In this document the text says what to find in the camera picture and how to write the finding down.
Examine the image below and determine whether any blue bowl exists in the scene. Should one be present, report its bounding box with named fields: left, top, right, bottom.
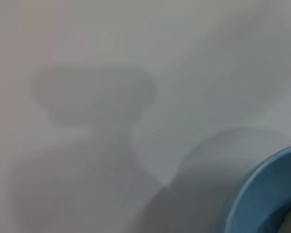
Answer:
left=224, top=143, right=291, bottom=233

